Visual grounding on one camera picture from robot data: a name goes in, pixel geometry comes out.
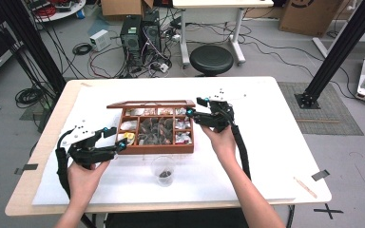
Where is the right gripper black sleeved cable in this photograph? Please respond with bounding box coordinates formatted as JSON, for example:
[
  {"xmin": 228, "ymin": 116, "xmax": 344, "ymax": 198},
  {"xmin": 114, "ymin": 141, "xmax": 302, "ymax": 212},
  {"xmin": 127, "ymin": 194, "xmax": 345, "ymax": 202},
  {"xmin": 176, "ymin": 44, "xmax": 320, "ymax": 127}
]
[{"xmin": 230, "ymin": 123, "xmax": 296, "ymax": 228}]

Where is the pile of dark tea packets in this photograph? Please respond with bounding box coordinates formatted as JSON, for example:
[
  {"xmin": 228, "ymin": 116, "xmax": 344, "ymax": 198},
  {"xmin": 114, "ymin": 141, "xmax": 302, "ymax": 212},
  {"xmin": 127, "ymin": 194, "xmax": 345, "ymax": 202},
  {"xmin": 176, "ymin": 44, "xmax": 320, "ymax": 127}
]
[{"xmin": 138, "ymin": 117, "xmax": 175, "ymax": 146}]

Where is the thin wooden stick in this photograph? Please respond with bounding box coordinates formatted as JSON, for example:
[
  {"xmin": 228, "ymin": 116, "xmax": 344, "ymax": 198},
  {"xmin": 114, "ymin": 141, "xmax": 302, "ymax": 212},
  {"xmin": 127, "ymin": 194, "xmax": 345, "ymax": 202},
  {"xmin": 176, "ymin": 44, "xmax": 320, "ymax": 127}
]
[{"xmin": 293, "ymin": 176, "xmax": 318, "ymax": 200}]

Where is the tangle of floor cables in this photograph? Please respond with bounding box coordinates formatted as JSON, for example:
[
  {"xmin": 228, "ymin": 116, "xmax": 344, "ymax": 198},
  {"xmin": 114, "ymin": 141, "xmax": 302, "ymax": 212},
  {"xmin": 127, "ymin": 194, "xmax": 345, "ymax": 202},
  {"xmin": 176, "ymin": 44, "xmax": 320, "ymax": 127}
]
[{"xmin": 87, "ymin": 12, "xmax": 186, "ymax": 79}]

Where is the small black cable coil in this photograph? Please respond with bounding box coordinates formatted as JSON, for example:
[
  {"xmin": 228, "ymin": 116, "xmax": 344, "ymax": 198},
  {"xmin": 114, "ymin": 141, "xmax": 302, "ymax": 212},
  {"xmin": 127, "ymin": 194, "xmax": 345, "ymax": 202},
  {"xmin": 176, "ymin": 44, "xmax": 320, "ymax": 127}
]
[{"xmin": 71, "ymin": 42, "xmax": 93, "ymax": 56}]

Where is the white desk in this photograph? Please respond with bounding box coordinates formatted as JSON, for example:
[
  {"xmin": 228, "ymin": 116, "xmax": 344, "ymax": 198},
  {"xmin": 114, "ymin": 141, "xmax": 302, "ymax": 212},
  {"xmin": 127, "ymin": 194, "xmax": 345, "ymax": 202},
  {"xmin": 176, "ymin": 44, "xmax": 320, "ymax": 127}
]
[{"xmin": 171, "ymin": 0, "xmax": 275, "ymax": 68}]

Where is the clear plastic cup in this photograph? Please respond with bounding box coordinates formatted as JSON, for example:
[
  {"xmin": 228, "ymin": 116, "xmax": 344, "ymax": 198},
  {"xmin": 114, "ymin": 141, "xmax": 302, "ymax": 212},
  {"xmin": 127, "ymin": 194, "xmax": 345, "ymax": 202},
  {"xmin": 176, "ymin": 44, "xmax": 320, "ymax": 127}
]
[{"xmin": 150, "ymin": 155, "xmax": 176, "ymax": 188}]

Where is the gripper black sleeved cable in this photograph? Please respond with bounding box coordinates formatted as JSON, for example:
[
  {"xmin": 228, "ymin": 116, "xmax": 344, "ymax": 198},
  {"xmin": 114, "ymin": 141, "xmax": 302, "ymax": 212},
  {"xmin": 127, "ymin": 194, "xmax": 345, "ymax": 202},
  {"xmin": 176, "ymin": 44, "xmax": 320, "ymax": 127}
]
[
  {"xmin": 54, "ymin": 128, "xmax": 74, "ymax": 200},
  {"xmin": 230, "ymin": 123, "xmax": 296, "ymax": 228}
]

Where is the round white table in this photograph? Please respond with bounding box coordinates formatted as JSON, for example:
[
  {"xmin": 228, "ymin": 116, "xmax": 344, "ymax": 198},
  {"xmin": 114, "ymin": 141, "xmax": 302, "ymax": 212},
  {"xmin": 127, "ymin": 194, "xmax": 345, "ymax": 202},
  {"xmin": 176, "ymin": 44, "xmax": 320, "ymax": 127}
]
[{"xmin": 28, "ymin": 0, "xmax": 86, "ymax": 23}]

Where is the person's right hand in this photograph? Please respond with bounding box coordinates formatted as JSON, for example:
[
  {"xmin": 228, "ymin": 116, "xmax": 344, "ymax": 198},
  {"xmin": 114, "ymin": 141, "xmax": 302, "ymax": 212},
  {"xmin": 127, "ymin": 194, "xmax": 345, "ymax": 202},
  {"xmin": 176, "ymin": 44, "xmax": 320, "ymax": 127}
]
[{"xmin": 200, "ymin": 124, "xmax": 239, "ymax": 169}]

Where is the black round stool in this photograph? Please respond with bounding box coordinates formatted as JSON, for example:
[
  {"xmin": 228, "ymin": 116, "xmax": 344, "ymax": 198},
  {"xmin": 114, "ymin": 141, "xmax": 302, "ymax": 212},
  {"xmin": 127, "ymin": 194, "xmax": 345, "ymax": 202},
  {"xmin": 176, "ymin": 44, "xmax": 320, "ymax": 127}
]
[{"xmin": 189, "ymin": 45, "xmax": 235, "ymax": 77}]

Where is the white foam board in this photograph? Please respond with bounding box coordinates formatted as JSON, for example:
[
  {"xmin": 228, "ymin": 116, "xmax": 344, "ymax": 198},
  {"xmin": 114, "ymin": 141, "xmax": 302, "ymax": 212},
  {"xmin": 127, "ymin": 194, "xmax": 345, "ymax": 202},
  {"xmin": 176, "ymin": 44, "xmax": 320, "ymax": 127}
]
[{"xmin": 31, "ymin": 76, "xmax": 299, "ymax": 207}]

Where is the left gripper black sleeved cable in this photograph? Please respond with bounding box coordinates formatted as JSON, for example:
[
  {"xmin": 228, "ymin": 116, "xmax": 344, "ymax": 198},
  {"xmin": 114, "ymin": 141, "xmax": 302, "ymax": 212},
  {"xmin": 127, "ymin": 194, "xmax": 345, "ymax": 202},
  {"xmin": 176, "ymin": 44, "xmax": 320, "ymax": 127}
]
[{"xmin": 54, "ymin": 128, "xmax": 74, "ymax": 200}]

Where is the person's dark clothing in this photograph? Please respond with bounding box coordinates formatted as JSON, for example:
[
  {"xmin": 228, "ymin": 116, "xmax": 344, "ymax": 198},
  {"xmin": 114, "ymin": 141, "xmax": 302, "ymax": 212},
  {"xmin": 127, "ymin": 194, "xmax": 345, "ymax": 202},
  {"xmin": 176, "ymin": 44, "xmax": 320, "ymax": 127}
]
[{"xmin": 104, "ymin": 207, "xmax": 250, "ymax": 228}]

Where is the black computer tower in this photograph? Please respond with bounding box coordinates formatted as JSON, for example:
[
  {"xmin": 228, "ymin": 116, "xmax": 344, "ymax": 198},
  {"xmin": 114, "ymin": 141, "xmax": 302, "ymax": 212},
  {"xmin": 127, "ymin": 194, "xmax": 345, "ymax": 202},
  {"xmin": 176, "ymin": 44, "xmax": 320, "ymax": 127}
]
[
  {"xmin": 142, "ymin": 10, "xmax": 163, "ymax": 62},
  {"xmin": 119, "ymin": 14, "xmax": 144, "ymax": 68}
]

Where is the yellow packet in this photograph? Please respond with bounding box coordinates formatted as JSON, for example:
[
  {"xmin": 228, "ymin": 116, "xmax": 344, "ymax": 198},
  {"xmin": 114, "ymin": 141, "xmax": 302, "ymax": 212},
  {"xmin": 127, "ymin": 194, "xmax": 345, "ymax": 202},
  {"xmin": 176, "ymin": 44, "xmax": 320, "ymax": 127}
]
[{"xmin": 123, "ymin": 131, "xmax": 137, "ymax": 145}]

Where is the white box device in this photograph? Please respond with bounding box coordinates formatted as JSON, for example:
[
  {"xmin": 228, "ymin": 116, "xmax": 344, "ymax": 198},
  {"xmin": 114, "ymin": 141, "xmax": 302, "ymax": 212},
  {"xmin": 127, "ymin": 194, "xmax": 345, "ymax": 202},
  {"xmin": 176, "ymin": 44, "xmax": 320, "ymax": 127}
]
[{"xmin": 89, "ymin": 28, "xmax": 112, "ymax": 52}]

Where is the black metal post with base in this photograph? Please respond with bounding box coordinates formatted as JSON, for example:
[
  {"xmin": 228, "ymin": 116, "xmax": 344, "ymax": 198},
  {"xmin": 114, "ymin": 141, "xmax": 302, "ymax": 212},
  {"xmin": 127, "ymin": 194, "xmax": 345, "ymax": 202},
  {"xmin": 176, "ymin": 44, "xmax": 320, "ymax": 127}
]
[{"xmin": 294, "ymin": 0, "xmax": 365, "ymax": 110}]

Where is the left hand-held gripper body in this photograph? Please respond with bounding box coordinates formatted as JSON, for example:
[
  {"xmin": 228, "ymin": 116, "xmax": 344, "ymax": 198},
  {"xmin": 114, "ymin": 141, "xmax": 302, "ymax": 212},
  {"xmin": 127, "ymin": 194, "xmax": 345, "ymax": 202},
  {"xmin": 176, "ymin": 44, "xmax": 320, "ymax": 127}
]
[{"xmin": 60, "ymin": 123, "xmax": 118, "ymax": 171}]

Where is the long black floor cable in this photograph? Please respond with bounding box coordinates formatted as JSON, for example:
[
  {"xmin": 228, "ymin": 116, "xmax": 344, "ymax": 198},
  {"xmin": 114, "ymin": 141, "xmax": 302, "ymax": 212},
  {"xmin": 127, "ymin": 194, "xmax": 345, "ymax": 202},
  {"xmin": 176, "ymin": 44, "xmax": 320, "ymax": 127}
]
[{"xmin": 186, "ymin": 22, "xmax": 359, "ymax": 100}]

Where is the black tape strip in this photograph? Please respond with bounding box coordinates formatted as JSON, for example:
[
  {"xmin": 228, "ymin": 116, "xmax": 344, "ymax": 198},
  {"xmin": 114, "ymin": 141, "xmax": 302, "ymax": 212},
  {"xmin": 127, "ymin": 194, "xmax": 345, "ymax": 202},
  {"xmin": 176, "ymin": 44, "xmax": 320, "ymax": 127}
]
[
  {"xmin": 311, "ymin": 169, "xmax": 331, "ymax": 182},
  {"xmin": 13, "ymin": 162, "xmax": 39, "ymax": 176}
]

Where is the red cable coil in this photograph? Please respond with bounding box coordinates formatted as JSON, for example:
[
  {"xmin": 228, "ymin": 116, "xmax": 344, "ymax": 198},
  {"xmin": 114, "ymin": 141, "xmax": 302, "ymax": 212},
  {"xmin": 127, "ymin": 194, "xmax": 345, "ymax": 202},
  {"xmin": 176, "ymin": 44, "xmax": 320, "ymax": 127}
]
[{"xmin": 32, "ymin": 4, "xmax": 58, "ymax": 19}]

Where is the large black cable coil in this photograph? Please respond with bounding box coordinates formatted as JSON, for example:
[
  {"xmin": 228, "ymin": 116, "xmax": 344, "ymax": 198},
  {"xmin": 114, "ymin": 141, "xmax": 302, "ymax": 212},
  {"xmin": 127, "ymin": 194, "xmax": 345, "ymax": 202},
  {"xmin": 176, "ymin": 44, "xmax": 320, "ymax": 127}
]
[{"xmin": 14, "ymin": 86, "xmax": 46, "ymax": 109}]

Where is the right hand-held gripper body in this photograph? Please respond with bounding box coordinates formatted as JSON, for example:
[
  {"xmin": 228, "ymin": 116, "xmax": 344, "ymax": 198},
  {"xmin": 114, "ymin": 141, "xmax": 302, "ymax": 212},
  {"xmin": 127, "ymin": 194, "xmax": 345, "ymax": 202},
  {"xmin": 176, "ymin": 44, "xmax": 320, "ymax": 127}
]
[{"xmin": 195, "ymin": 89, "xmax": 247, "ymax": 133}]

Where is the large cardboard box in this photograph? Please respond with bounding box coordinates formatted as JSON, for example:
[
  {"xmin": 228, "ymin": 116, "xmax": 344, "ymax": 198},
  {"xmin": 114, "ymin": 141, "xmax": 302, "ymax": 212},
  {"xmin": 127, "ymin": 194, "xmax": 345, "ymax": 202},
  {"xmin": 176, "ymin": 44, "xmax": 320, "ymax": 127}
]
[{"xmin": 279, "ymin": 0, "xmax": 345, "ymax": 37}]

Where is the grey floor mat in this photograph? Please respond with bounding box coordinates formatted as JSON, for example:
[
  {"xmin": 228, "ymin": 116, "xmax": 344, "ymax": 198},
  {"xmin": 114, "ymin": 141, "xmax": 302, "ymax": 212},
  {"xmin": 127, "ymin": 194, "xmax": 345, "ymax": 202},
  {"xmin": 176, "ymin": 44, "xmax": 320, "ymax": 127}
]
[{"xmin": 278, "ymin": 81, "xmax": 365, "ymax": 137}]

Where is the wooden box with glass lid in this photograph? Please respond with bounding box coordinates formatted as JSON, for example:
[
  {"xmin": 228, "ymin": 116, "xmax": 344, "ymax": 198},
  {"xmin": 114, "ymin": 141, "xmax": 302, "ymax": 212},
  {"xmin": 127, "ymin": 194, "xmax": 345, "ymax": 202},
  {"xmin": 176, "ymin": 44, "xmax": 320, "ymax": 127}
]
[{"xmin": 106, "ymin": 100, "xmax": 197, "ymax": 156}]

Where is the person's left hand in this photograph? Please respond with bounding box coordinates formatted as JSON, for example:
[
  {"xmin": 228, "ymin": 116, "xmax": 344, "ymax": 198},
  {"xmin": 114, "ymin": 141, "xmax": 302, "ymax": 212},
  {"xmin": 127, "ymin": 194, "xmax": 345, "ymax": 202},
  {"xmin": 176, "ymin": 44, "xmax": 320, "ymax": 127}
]
[{"xmin": 67, "ymin": 160, "xmax": 112, "ymax": 207}]

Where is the white packet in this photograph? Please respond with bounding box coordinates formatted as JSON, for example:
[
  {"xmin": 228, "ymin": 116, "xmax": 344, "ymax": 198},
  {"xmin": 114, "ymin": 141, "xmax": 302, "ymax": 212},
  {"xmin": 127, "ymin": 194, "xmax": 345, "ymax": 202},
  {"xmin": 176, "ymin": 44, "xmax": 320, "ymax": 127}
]
[
  {"xmin": 125, "ymin": 108, "xmax": 146, "ymax": 117},
  {"xmin": 120, "ymin": 120, "xmax": 138, "ymax": 132}
]

